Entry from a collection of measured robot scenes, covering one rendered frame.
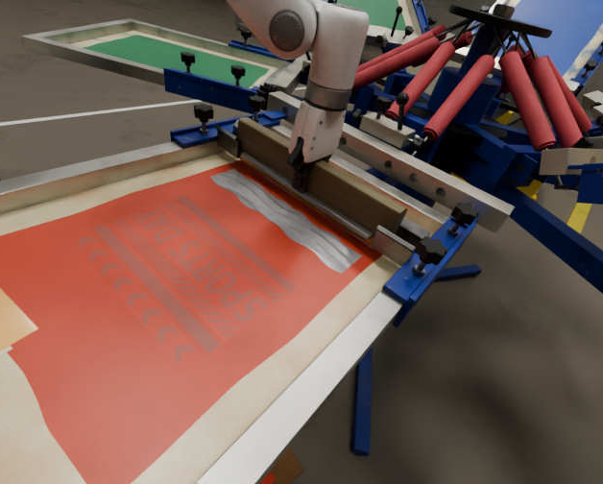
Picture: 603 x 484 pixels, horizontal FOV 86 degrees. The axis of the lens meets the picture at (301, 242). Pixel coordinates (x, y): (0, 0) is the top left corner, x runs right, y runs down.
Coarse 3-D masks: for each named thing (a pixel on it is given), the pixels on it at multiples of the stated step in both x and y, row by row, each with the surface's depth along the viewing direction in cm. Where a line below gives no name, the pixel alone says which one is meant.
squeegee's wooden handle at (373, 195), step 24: (240, 120) 70; (240, 144) 73; (264, 144) 68; (288, 144) 65; (288, 168) 66; (312, 168) 62; (336, 168) 61; (312, 192) 64; (336, 192) 60; (360, 192) 57; (360, 216) 59; (384, 216) 56
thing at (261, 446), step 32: (96, 160) 60; (128, 160) 62; (160, 160) 67; (0, 192) 49; (32, 192) 52; (64, 192) 56; (384, 192) 73; (352, 320) 44; (384, 320) 45; (352, 352) 40; (320, 384) 36; (288, 416) 33; (256, 448) 31; (224, 480) 28; (256, 480) 29
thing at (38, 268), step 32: (160, 192) 62; (192, 192) 64; (224, 192) 66; (288, 192) 71; (64, 224) 52; (96, 224) 53; (224, 224) 59; (256, 224) 61; (0, 256) 45; (32, 256) 46; (64, 256) 47; (32, 288) 42; (64, 288) 43; (96, 288) 44; (32, 320) 39; (64, 320) 40
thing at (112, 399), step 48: (288, 240) 59; (336, 288) 52; (48, 336) 38; (96, 336) 39; (144, 336) 40; (240, 336) 43; (288, 336) 44; (48, 384) 34; (96, 384) 35; (144, 384) 36; (192, 384) 37; (96, 432) 32; (144, 432) 33; (96, 480) 29
